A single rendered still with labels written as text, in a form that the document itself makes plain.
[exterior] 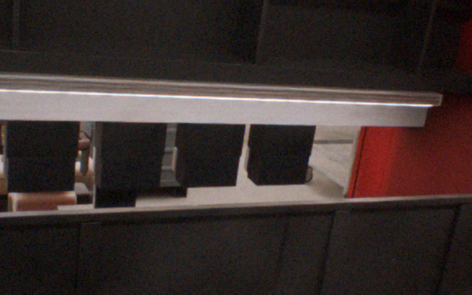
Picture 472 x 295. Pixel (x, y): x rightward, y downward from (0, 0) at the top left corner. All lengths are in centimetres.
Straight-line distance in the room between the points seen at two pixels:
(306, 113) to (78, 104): 57
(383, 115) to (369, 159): 33
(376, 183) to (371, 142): 13
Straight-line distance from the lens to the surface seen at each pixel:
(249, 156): 163
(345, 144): 536
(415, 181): 186
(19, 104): 138
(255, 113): 153
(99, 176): 147
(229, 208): 102
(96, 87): 118
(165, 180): 446
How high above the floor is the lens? 173
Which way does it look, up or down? 17 degrees down
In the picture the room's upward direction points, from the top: 8 degrees clockwise
